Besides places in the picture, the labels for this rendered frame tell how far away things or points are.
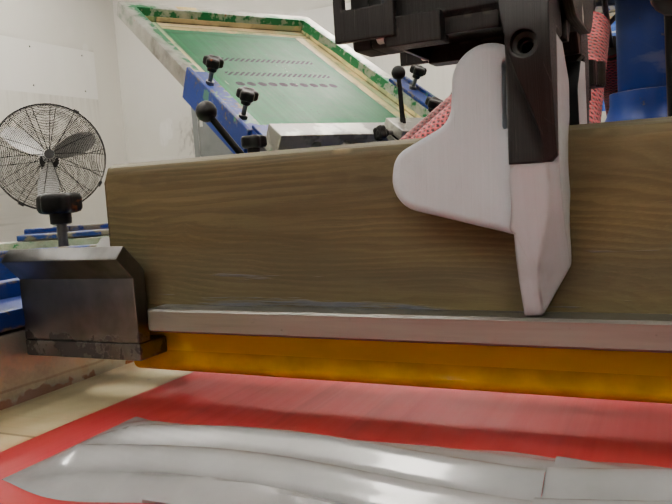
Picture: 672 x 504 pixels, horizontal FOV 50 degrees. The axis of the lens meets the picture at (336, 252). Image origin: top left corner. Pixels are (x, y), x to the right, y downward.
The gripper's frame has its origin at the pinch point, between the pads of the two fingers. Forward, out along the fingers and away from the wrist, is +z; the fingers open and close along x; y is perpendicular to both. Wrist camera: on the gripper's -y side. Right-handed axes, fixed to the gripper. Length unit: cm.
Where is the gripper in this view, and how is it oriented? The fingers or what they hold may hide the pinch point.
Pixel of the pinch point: (565, 269)
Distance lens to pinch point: 28.2
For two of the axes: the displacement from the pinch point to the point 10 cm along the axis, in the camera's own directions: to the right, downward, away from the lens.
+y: -9.0, 0.2, 4.3
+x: -4.3, 1.1, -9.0
